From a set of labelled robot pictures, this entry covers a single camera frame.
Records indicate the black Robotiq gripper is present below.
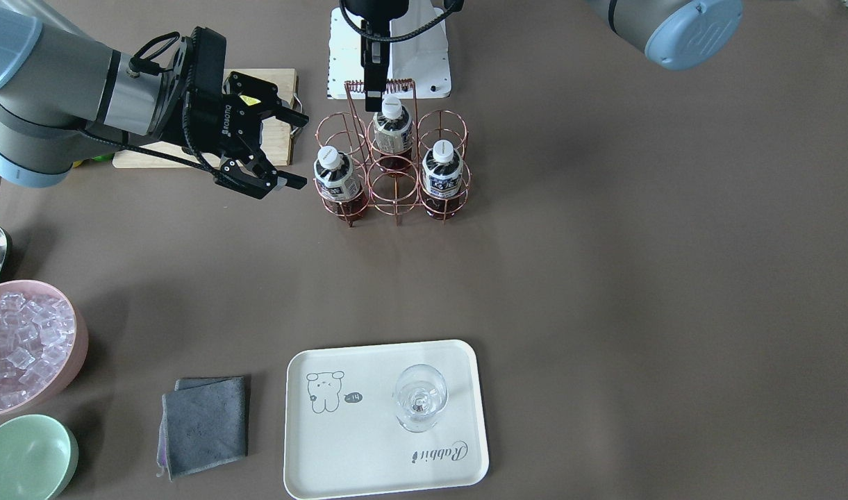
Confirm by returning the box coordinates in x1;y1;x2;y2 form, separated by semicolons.
163;26;309;199

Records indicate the second gripper black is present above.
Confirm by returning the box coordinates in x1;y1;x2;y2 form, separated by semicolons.
340;1;464;112

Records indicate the tea bottle white cap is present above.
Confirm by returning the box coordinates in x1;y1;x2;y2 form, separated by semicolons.
315;145;367;224

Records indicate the copper wire bottle basket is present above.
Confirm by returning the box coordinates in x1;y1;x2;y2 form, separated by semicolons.
313;79;472;226

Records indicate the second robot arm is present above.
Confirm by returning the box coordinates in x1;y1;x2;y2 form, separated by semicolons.
338;1;743;112

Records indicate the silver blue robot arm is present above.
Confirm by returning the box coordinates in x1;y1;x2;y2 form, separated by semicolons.
0;1;308;199

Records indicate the tea bottle in basket rear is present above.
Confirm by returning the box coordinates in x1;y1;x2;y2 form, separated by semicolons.
374;94;413;177

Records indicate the tea bottle in basket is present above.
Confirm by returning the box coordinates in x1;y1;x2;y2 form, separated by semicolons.
374;94;413;177
422;140;464;219

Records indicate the tea bottle in basket front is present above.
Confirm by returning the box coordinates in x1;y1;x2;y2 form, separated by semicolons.
422;140;464;219

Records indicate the bamboo cutting board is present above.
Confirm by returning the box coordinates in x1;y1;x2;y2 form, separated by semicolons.
113;69;301;169

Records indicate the cream rabbit tray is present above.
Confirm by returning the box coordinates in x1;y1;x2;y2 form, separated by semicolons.
283;340;490;499

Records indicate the clear wine glass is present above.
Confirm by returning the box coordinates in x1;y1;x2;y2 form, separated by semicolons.
393;364;449;433

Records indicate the grey folded cloth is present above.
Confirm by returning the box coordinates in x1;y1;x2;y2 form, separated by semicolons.
156;376;248;481

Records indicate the pink bowl of ice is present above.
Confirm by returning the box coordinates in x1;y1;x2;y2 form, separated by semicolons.
0;281;88;417

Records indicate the green bowl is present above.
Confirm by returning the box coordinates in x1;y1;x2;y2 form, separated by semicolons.
0;414;80;499

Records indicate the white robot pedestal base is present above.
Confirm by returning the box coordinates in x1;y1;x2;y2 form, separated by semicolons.
326;1;452;99

